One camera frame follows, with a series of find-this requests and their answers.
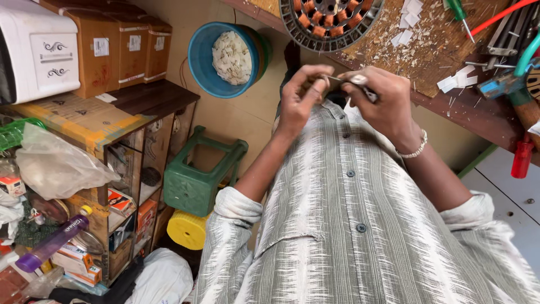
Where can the clear plastic bag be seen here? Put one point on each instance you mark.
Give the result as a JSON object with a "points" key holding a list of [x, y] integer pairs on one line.
{"points": [[55, 164]]}

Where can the worn wooden work board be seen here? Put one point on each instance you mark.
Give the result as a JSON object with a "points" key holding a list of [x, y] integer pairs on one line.
{"points": [[426, 50]]}

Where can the white cabinet with holes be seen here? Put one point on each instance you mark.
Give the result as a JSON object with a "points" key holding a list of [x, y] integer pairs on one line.
{"points": [[508, 202]]}

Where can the blue metal tool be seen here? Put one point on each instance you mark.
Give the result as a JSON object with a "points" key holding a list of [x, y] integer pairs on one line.
{"points": [[502, 83]]}

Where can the heap of boxes and clutter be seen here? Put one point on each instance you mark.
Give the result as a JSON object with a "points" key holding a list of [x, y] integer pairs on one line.
{"points": [[29, 253]]}

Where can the green plastic basket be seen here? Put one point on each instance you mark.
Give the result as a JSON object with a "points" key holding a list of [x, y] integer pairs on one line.
{"points": [[14, 133]]}

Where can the motor stator with copper windings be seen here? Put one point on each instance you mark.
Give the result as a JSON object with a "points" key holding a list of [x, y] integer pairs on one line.
{"points": [[331, 21]]}

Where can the grey striped button shirt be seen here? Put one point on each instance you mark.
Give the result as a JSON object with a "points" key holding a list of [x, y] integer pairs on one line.
{"points": [[354, 236]]}

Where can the large brown cardboard box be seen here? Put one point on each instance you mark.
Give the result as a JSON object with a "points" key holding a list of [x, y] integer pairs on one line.
{"points": [[95, 46]]}

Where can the white plastic sack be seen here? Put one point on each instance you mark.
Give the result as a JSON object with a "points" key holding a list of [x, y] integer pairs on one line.
{"points": [[162, 278]]}

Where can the scattered white paper pieces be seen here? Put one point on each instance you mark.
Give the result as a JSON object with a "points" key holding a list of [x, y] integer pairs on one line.
{"points": [[457, 80]]}

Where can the blue plastic bowl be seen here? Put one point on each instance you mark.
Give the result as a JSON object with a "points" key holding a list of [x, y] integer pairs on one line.
{"points": [[202, 59]]}

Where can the person's right hand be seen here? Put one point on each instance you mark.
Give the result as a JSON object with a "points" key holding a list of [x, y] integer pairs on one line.
{"points": [[388, 103]]}

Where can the bundle of metal rods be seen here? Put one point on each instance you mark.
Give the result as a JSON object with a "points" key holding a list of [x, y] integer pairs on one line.
{"points": [[504, 31]]}

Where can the person's left hand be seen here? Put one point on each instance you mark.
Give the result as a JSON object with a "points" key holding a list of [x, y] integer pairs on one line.
{"points": [[293, 105]]}

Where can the flat taped cardboard box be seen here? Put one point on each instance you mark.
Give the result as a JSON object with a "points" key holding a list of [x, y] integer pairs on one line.
{"points": [[80, 118]]}

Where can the yellow plastic stool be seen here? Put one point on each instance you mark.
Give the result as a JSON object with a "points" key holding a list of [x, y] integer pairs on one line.
{"points": [[186, 230]]}

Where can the green plastic stool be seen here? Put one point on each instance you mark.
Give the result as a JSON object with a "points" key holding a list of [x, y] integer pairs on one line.
{"points": [[190, 185]]}

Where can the cluttered wooden shelf unit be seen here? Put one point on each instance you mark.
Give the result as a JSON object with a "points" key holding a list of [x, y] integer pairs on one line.
{"points": [[139, 169]]}

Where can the white appliance with black ornament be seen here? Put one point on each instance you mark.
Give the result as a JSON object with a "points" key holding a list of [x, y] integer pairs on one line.
{"points": [[38, 50]]}

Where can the purple plastic bottle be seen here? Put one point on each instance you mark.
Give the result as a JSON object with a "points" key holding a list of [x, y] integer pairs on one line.
{"points": [[50, 245]]}

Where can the small metal hand tool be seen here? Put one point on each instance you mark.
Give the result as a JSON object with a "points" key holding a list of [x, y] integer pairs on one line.
{"points": [[371, 95]]}

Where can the heap of white paper strips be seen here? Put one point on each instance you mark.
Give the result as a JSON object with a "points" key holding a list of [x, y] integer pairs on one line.
{"points": [[232, 57]]}

